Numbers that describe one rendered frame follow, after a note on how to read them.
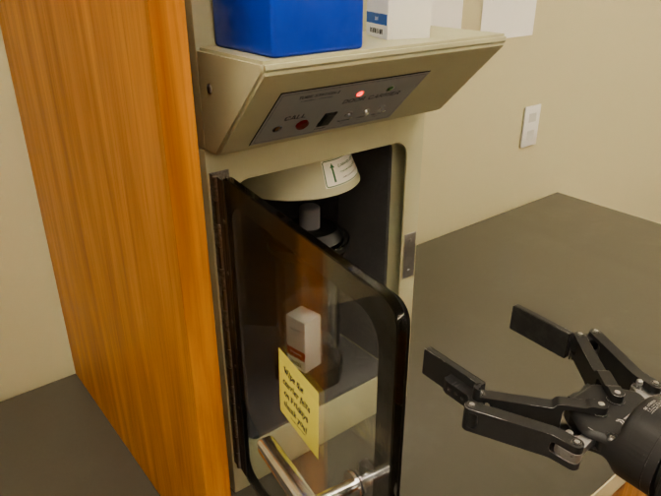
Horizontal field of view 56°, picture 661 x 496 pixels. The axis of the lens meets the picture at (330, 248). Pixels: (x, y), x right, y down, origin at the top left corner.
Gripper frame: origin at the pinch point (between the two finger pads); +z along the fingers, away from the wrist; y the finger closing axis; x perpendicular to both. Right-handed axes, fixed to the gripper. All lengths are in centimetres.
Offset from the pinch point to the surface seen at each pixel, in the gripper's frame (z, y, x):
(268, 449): 2.1, 24.5, 2.2
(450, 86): 17.1, -11.0, -21.9
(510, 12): 68, -87, -23
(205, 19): 23.2, 17.0, -30.1
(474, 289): 40, -50, 29
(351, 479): -4.9, 21.0, 2.1
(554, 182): 68, -120, 28
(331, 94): 14.9, 8.3, -23.5
